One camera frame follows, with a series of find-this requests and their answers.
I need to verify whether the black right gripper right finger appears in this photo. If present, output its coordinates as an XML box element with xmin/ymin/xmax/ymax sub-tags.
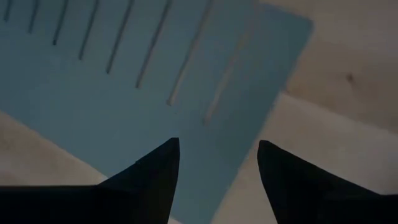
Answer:
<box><xmin>257</xmin><ymin>139</ymin><xmax>398</xmax><ymax>224</ymax></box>

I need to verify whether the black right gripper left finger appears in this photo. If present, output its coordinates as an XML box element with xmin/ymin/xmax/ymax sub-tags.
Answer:
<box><xmin>0</xmin><ymin>137</ymin><xmax>180</xmax><ymax>224</ymax></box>

